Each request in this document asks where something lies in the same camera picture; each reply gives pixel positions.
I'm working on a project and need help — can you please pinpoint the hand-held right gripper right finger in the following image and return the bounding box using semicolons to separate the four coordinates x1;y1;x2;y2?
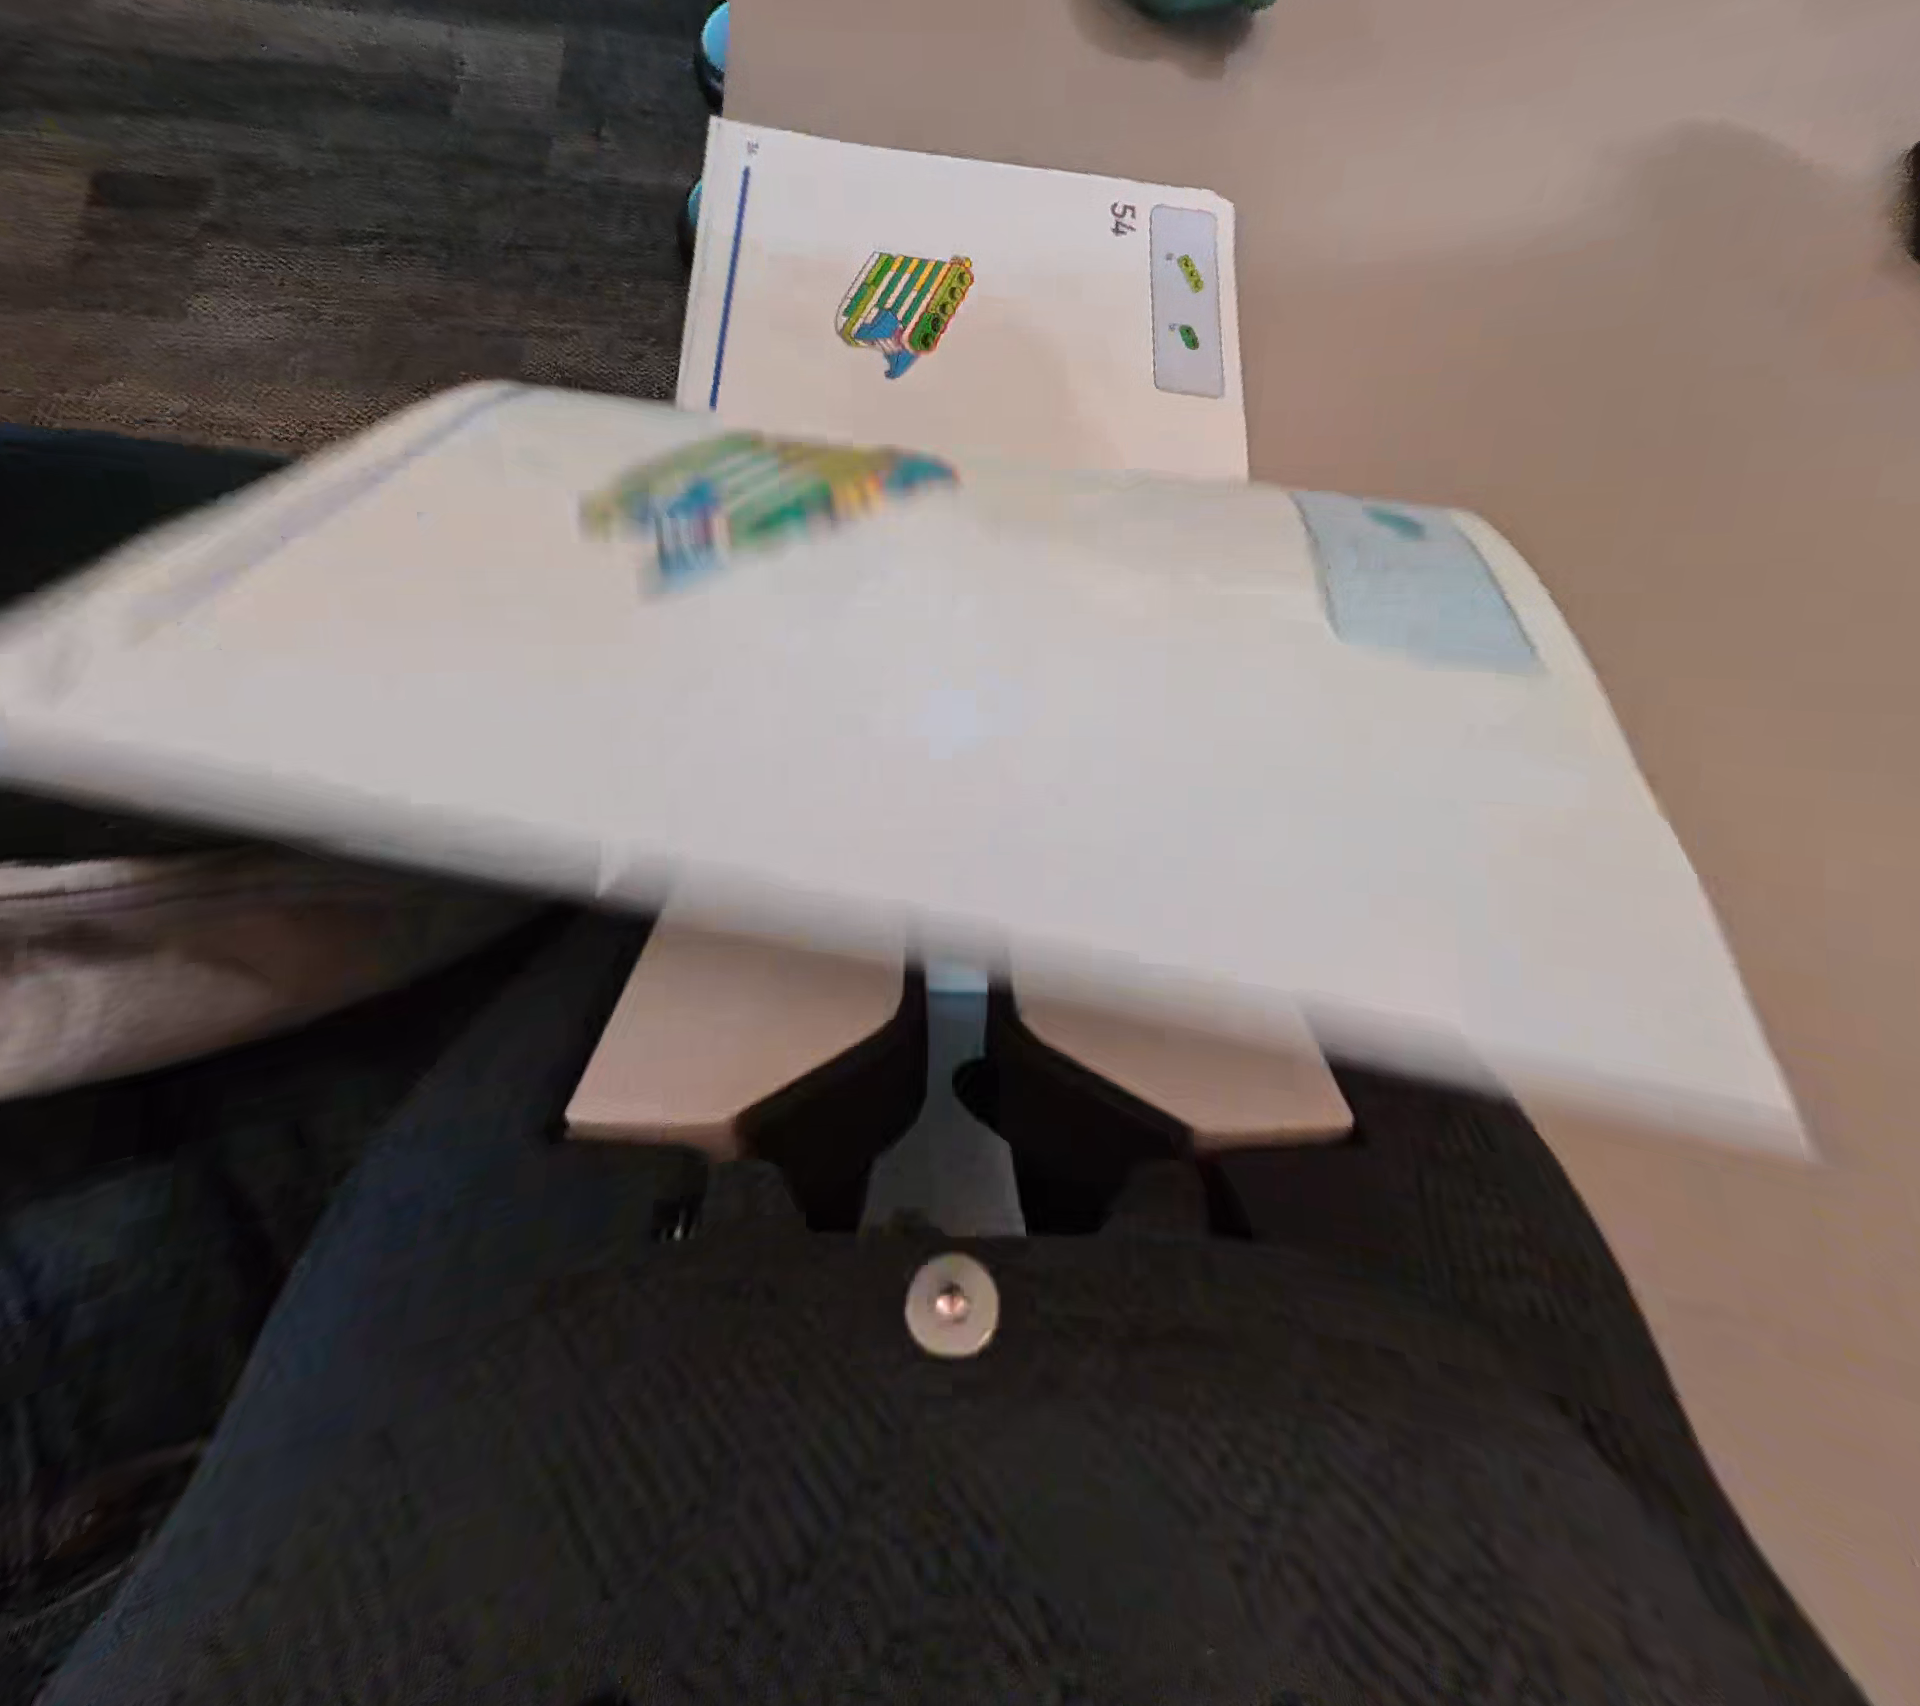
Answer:
1016;978;1359;1156

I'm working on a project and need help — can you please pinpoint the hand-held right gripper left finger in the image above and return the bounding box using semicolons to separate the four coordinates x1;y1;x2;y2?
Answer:
565;919;919;1161

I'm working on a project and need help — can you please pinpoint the brick instruction booklet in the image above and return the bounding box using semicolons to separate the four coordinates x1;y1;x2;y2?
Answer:
0;117;1824;1161

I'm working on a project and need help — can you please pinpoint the grey desk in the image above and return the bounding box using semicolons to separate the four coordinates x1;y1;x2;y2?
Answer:
720;0;1920;1706

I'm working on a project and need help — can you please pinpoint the person's grey sweatshirt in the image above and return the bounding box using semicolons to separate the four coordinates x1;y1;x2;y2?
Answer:
0;843;602;1100

